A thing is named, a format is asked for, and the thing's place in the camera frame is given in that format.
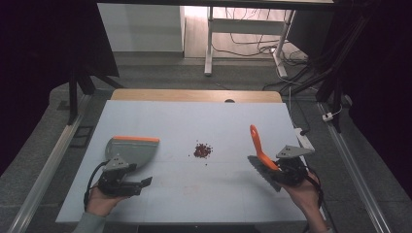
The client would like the black tripod stand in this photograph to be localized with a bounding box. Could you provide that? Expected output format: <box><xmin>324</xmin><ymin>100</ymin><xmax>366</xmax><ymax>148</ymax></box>
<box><xmin>66</xmin><ymin>62</ymin><xmax>125</xmax><ymax>126</ymax></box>

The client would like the wooden table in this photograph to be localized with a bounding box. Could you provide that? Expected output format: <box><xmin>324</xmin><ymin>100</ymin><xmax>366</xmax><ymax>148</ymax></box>
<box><xmin>110</xmin><ymin>88</ymin><xmax>284</xmax><ymax>104</ymax></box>

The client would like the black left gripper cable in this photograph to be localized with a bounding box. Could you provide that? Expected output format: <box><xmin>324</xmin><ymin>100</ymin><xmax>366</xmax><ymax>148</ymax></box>
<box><xmin>83</xmin><ymin>160</ymin><xmax>110</xmax><ymax>212</ymax></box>

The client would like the black curtain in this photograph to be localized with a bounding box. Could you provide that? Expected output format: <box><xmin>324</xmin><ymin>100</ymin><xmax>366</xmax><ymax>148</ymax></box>
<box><xmin>326</xmin><ymin>0</ymin><xmax>412</xmax><ymax>200</ymax></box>
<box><xmin>0</xmin><ymin>0</ymin><xmax>120</xmax><ymax>178</ymax></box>

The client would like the aluminium rail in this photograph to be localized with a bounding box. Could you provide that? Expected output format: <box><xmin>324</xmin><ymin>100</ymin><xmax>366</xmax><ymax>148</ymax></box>
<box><xmin>317</xmin><ymin>101</ymin><xmax>393</xmax><ymax>233</ymax></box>
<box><xmin>6</xmin><ymin>93</ymin><xmax>93</xmax><ymax>233</ymax></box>

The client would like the white desk frame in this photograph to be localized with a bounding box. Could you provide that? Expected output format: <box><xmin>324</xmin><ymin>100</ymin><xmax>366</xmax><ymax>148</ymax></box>
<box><xmin>203</xmin><ymin>6</ymin><xmax>297</xmax><ymax>79</ymax></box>

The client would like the person's right hand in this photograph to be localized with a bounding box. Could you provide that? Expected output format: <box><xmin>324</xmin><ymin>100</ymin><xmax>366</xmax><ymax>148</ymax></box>
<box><xmin>279</xmin><ymin>171</ymin><xmax>323</xmax><ymax>216</ymax></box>

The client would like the orange-handled grey brush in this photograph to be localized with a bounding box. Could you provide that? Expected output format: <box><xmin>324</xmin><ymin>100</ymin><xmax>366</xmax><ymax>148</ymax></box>
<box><xmin>247</xmin><ymin>124</ymin><xmax>284</xmax><ymax>193</ymax></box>

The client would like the person's left hand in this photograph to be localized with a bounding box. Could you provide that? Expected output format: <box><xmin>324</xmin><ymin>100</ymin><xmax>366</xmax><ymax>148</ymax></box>
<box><xmin>85</xmin><ymin>185</ymin><xmax>129</xmax><ymax>217</ymax></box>

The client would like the white table mat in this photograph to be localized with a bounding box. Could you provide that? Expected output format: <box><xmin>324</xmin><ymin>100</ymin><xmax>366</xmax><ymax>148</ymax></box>
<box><xmin>54</xmin><ymin>99</ymin><xmax>309</xmax><ymax>225</ymax></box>

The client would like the white cabinet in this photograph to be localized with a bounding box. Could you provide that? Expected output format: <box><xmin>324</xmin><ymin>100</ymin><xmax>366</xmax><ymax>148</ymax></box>
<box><xmin>96</xmin><ymin>3</ymin><xmax>187</xmax><ymax>53</ymax></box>

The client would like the tangle of black floor cables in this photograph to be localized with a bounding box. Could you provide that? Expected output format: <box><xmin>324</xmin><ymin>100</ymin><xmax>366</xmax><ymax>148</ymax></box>
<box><xmin>212</xmin><ymin>7</ymin><xmax>320</xmax><ymax>93</ymax></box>

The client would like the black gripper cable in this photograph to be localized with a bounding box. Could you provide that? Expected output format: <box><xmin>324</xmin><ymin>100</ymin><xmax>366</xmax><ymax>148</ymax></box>
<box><xmin>83</xmin><ymin>160</ymin><xmax>110</xmax><ymax>212</ymax></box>
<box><xmin>305</xmin><ymin>166</ymin><xmax>339</xmax><ymax>233</ymax></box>

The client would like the pile of small red bits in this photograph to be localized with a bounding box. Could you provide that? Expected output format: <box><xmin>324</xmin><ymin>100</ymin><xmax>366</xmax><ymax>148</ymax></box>
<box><xmin>188</xmin><ymin>139</ymin><xmax>214</xmax><ymax>166</ymax></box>

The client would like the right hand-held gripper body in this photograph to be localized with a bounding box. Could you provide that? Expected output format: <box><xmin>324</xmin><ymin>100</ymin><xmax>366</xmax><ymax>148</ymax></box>
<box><xmin>273</xmin><ymin>145</ymin><xmax>316</xmax><ymax>187</ymax></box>

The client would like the black metal stand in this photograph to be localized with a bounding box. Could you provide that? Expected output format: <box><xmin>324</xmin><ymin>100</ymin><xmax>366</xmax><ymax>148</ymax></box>
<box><xmin>285</xmin><ymin>13</ymin><xmax>373</xmax><ymax>134</ymax></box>

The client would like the white power strip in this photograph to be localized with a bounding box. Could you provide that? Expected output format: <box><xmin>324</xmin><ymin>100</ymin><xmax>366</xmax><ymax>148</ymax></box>
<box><xmin>293</xmin><ymin>127</ymin><xmax>316</xmax><ymax>153</ymax></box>

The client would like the grey dustpan with orange edge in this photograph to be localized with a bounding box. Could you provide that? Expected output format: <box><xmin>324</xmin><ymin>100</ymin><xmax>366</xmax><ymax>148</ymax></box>
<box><xmin>104</xmin><ymin>135</ymin><xmax>161</xmax><ymax>170</ymax></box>

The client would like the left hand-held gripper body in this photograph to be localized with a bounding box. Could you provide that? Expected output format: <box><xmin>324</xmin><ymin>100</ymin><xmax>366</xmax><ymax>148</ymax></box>
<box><xmin>96</xmin><ymin>153</ymin><xmax>144</xmax><ymax>198</ymax></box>

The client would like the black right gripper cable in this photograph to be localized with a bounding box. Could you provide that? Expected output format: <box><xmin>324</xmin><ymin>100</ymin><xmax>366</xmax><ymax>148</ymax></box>
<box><xmin>305</xmin><ymin>166</ymin><xmax>339</xmax><ymax>233</ymax></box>

